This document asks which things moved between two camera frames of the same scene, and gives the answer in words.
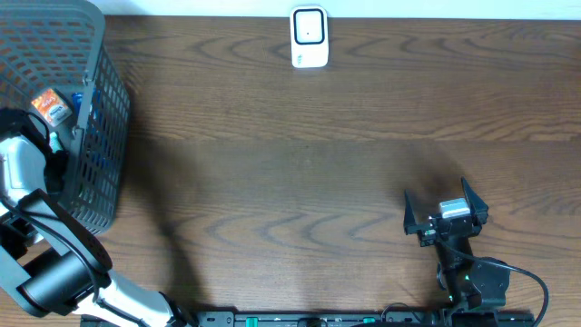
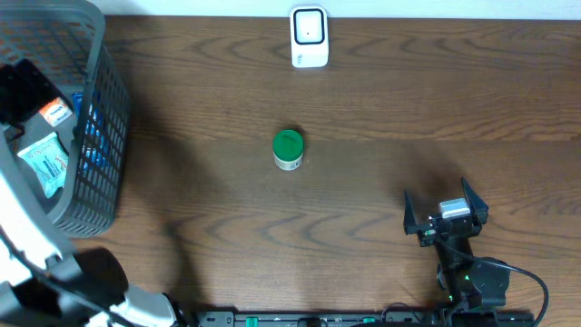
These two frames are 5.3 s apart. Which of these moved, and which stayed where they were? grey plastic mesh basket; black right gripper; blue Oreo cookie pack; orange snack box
Moved: blue Oreo cookie pack
Stayed: black right gripper; grey plastic mesh basket; orange snack box
